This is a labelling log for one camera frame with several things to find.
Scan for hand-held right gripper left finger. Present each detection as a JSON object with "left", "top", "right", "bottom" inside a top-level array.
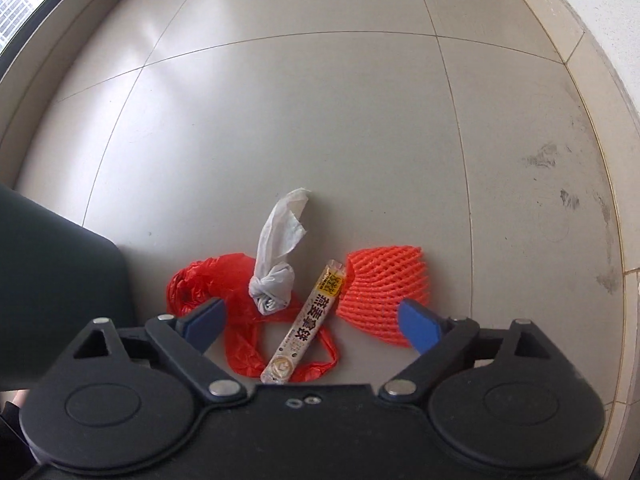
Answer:
[{"left": 72, "top": 297, "right": 248, "bottom": 403}]

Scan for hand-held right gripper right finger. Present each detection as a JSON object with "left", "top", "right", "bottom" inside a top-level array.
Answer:
[{"left": 378, "top": 299, "right": 551, "bottom": 403}]

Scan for long striped snack stick wrapper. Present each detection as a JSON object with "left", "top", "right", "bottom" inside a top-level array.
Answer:
[{"left": 261, "top": 259, "right": 347, "bottom": 386}]

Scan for dark green trash bin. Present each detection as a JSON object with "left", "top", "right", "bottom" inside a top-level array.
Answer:
[{"left": 0, "top": 182, "right": 139, "bottom": 392}]

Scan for red plastic bag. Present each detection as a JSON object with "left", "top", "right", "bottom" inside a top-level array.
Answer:
[{"left": 166, "top": 254, "right": 340, "bottom": 380}]

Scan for orange foam fruit net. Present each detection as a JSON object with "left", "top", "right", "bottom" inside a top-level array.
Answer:
[{"left": 336, "top": 245, "right": 432, "bottom": 347}]

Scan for white knotted plastic bag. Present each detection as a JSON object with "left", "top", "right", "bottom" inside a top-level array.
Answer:
[{"left": 248, "top": 187, "right": 312, "bottom": 317}]

